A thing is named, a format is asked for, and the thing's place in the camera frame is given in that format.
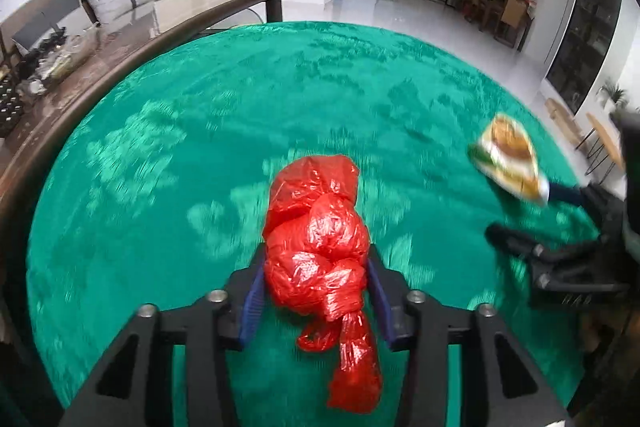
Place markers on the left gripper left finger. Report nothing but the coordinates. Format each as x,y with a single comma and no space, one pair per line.
169,367

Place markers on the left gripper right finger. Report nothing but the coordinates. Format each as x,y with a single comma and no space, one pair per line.
499,381

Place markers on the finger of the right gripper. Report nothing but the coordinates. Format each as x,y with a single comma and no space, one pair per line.
590,197
525,247

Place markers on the white blue snack bag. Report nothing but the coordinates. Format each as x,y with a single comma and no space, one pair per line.
505,154

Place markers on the red plastic bag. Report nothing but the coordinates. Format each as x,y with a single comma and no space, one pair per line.
317,249

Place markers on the round wooden stool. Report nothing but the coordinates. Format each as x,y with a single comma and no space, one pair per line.
564,121

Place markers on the green potted plant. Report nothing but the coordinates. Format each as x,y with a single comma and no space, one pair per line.
611,96

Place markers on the dining chair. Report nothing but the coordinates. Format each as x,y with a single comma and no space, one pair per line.
510,20

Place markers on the green tablecloth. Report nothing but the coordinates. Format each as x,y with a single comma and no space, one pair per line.
310,133

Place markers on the black studded plant pot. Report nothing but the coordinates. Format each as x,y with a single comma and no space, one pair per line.
11,106

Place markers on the glass fruit bowl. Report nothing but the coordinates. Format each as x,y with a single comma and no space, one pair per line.
60,54

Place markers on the dark long coffee table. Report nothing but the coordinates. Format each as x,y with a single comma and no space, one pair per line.
170,24

